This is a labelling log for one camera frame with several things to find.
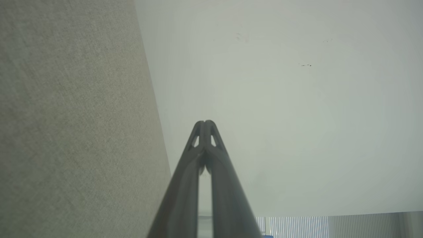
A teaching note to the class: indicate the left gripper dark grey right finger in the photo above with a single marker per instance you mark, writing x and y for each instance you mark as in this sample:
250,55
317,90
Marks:
228,191

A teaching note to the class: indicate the white vertical window blinds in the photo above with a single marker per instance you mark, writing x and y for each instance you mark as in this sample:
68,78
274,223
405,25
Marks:
330,228

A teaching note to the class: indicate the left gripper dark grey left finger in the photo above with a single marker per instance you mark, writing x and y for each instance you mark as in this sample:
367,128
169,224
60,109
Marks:
185,185

